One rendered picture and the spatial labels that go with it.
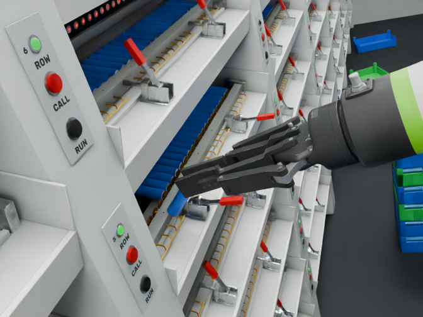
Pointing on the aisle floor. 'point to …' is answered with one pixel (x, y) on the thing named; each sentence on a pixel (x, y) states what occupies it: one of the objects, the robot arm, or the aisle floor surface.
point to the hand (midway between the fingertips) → (204, 177)
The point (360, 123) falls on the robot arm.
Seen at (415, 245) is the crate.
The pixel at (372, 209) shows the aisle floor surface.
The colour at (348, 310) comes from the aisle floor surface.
